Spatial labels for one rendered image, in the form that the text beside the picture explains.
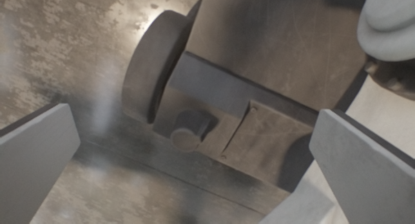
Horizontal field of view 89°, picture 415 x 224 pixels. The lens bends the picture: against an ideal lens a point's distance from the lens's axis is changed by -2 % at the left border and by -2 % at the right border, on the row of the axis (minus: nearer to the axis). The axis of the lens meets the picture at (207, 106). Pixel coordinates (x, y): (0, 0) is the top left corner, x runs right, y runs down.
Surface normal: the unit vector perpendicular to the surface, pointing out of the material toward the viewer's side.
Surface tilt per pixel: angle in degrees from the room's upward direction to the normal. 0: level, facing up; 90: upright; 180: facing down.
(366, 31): 90
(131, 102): 12
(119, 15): 0
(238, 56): 0
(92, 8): 0
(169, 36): 55
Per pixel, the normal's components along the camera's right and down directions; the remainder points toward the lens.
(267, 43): -0.19, 0.49
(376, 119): -0.91, -0.41
